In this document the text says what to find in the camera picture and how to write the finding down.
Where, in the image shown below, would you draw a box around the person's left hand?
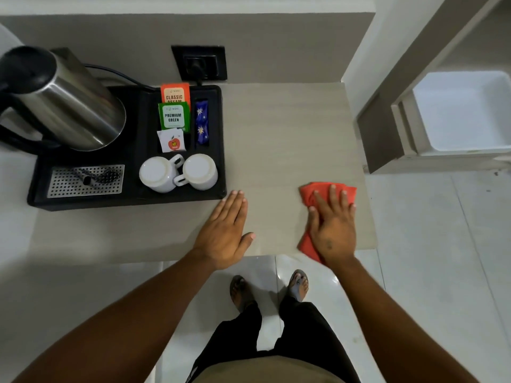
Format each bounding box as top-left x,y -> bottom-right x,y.
193,190 -> 256,272

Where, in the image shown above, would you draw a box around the person's right hand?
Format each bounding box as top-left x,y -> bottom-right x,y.
308,184 -> 358,269

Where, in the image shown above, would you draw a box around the orange cleaning cloth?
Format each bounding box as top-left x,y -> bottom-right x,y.
297,182 -> 358,264

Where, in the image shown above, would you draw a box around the person's right forearm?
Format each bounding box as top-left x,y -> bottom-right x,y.
328,256 -> 480,383

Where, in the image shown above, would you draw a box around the person's left forearm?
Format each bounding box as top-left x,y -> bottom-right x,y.
12,249 -> 224,383

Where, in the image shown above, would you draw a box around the white ceramic cup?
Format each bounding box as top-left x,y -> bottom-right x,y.
173,154 -> 219,191
139,154 -> 185,194

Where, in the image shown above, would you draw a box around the brown sandal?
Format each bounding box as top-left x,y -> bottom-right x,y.
287,269 -> 310,303
229,275 -> 256,313

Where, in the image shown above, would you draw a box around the white sachet with apple print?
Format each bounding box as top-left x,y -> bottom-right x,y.
156,128 -> 187,153

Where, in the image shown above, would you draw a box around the black plastic tray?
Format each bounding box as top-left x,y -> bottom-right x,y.
27,84 -> 227,212

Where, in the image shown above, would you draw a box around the green tea bag packet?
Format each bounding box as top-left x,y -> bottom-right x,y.
158,102 -> 191,133

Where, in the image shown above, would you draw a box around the black trousers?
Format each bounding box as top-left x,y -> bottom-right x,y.
188,297 -> 362,383

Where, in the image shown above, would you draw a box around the orange tea bag packet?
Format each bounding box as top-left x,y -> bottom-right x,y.
161,83 -> 191,114

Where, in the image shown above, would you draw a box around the beige shirt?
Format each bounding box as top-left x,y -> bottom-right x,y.
200,356 -> 345,383

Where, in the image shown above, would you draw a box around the black power plug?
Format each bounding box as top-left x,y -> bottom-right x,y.
188,57 -> 207,86

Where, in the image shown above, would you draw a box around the white plastic tub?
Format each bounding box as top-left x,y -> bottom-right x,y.
412,71 -> 511,157

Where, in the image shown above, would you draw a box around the perforated metal drip grate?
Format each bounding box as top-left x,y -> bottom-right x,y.
47,164 -> 125,199

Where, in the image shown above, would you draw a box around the stainless steel electric kettle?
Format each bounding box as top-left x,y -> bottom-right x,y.
0,45 -> 127,156

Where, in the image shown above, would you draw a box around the grey wooden cabinet frame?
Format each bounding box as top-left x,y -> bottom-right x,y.
356,0 -> 511,174

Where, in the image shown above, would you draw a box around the black wall socket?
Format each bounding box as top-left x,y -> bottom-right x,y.
172,45 -> 228,81

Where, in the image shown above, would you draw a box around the black kettle power cable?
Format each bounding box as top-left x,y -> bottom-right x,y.
84,64 -> 158,92

